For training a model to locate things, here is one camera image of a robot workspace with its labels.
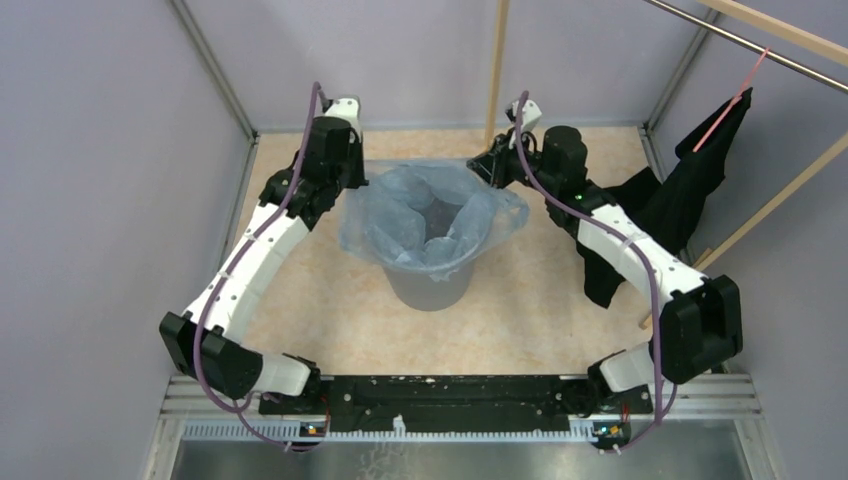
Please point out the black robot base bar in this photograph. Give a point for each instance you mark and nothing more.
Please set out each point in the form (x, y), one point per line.
(458, 404)

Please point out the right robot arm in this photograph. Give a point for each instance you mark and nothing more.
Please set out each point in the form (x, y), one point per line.
(699, 317)

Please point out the black hanging t-shirt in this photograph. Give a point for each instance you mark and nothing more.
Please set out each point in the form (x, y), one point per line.
(670, 210)

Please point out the grey round trash bin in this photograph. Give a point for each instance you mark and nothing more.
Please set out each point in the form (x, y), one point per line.
(421, 292)

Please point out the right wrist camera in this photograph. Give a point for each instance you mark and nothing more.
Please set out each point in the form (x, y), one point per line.
(527, 115)

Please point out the metal hanging rail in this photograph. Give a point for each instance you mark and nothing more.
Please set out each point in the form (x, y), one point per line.
(745, 43)

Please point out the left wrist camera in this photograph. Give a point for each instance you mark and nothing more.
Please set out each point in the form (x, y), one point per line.
(348, 109)

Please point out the blue plastic trash bag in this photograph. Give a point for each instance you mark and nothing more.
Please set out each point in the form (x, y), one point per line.
(427, 218)

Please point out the white slotted cable duct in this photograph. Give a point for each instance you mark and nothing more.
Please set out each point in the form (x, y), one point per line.
(308, 432)

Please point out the pink clothes hanger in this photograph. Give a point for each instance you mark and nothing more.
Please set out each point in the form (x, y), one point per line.
(730, 103)

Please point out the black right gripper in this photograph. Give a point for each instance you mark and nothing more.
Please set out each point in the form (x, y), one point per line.
(493, 167)

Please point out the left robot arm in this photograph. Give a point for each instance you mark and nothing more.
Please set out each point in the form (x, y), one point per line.
(205, 340)

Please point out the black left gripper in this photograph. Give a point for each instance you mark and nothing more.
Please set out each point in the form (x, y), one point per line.
(355, 146)

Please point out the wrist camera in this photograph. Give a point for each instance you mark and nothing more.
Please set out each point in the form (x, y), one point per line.
(348, 109)
(527, 115)

